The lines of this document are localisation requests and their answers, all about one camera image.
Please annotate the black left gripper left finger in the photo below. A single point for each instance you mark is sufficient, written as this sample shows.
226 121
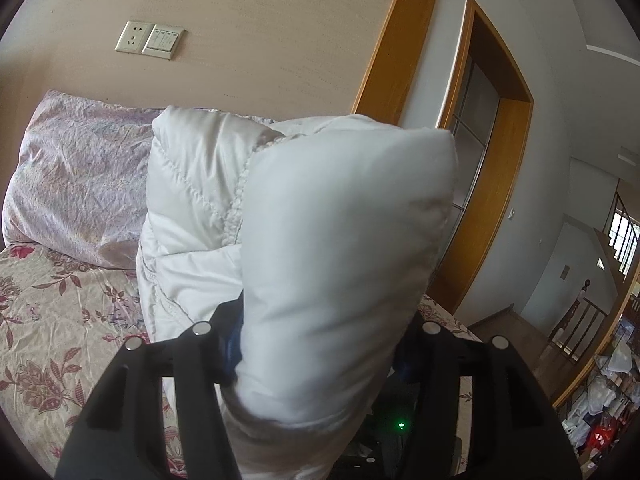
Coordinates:
119 433

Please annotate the floral cream bedspread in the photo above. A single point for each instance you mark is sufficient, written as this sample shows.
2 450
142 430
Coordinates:
62 321

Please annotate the white puffer down jacket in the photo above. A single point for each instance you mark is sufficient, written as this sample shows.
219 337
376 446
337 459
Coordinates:
328 229

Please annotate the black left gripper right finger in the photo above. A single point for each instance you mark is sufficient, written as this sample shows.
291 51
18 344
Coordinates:
456 408

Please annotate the white wall power socket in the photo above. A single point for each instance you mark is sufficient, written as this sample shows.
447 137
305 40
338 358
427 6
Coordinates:
133 37

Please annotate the white wall light switch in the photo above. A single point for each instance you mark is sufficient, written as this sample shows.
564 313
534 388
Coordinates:
163 41

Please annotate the wooden wall trim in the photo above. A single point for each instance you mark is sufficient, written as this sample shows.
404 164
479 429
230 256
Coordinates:
385 85

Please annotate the left lilac floral pillow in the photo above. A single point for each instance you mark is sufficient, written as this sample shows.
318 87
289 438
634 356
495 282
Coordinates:
79 184

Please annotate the wooden door frame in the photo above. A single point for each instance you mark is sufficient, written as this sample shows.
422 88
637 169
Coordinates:
488 108

